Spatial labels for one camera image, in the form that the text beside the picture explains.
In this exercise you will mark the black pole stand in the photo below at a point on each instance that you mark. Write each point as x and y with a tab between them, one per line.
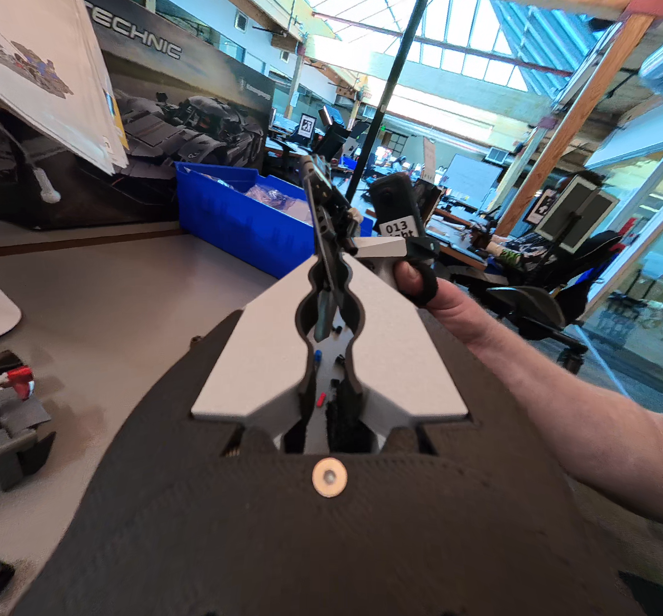
404	41

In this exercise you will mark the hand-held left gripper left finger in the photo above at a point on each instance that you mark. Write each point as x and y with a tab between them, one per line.
259	367

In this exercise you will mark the clear plastic parts bags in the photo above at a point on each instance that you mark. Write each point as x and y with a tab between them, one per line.
269	196

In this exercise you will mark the grey computer monitor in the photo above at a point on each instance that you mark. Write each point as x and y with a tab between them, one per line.
580	212

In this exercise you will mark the lego car chassis model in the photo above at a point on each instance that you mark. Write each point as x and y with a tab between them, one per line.
23	419

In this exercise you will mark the whiteboard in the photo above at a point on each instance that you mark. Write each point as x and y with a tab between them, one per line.
474	181

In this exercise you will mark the black white tag sign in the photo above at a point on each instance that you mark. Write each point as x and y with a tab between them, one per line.
307	126

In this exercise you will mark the person's right forearm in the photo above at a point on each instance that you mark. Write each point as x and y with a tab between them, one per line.
570	419

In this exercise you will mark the person's right hand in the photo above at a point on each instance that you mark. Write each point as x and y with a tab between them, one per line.
456	315

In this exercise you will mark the grey lego wing assembly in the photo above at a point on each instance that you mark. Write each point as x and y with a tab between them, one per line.
324	222

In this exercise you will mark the lego instruction booklet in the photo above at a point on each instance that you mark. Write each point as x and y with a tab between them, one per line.
41	30

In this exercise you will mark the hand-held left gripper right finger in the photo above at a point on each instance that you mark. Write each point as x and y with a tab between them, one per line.
404	367

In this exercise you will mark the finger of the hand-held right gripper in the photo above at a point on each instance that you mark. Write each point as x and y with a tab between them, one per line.
386	248

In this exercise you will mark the lego set box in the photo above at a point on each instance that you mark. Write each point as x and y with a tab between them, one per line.
197	124

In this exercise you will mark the blue plastic bin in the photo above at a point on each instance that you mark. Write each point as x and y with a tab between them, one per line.
233	227

